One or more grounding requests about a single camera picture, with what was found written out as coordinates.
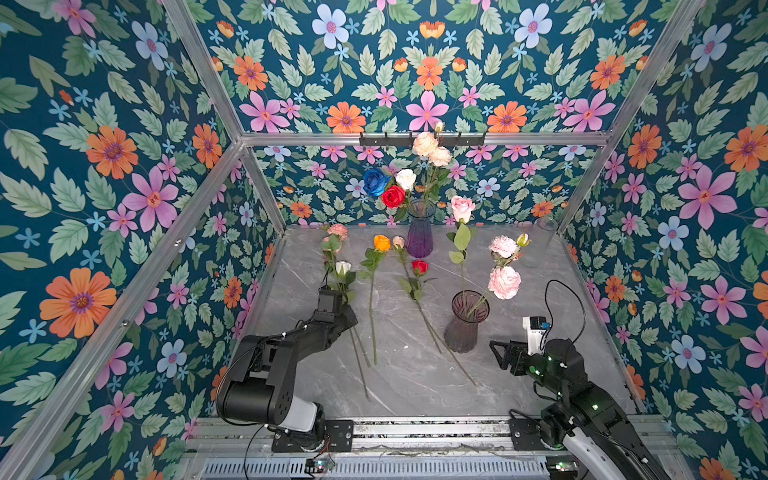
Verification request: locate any cream pink peony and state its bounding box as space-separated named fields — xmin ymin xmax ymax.
xmin=412 ymin=131 xmax=453 ymax=203

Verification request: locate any pink carnation top flower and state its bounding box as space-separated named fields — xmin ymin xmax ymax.
xmin=320 ymin=224 xmax=348 ymax=264

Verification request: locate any orange artificial flower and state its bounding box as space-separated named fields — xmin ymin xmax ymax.
xmin=360 ymin=235 xmax=391 ymax=364

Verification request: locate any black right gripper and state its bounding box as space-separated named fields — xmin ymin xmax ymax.
xmin=488 ymin=338 xmax=566 ymax=401

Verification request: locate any red artificial rose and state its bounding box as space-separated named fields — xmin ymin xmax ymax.
xmin=381 ymin=185 xmax=407 ymax=209

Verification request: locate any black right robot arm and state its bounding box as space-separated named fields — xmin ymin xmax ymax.
xmin=489 ymin=339 xmax=669 ymax=479

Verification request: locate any blue artificial rose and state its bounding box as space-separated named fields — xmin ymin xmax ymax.
xmin=363 ymin=168 xmax=390 ymax=197

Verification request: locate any small pink rose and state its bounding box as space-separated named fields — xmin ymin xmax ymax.
xmin=448 ymin=195 xmax=476 ymax=304

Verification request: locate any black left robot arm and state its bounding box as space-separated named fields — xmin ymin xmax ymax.
xmin=216 ymin=287 xmax=357 ymax=434

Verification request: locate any black wall hook rack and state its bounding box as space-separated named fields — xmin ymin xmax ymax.
xmin=358 ymin=132 xmax=486 ymax=148

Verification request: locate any clear glass vase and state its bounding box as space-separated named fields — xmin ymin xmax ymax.
xmin=520 ymin=217 xmax=558 ymax=267

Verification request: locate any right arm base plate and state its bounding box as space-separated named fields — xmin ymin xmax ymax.
xmin=508 ymin=409 xmax=570 ymax=451

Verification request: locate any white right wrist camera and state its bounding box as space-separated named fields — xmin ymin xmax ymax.
xmin=522 ymin=315 xmax=551 ymax=355

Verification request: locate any light pink peony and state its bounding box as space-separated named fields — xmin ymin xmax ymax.
xmin=465 ymin=233 xmax=530 ymax=320

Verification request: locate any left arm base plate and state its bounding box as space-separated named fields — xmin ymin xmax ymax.
xmin=271 ymin=419 xmax=355 ymax=453

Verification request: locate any purple blue glass vase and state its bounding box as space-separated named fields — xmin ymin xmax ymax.
xmin=406 ymin=200 xmax=436 ymax=259

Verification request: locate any dark smoky glass vase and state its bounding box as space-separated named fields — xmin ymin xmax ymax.
xmin=443 ymin=290 xmax=491 ymax=353

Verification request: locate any aluminium front rail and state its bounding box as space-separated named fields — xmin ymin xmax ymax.
xmin=179 ymin=415 xmax=691 ymax=457

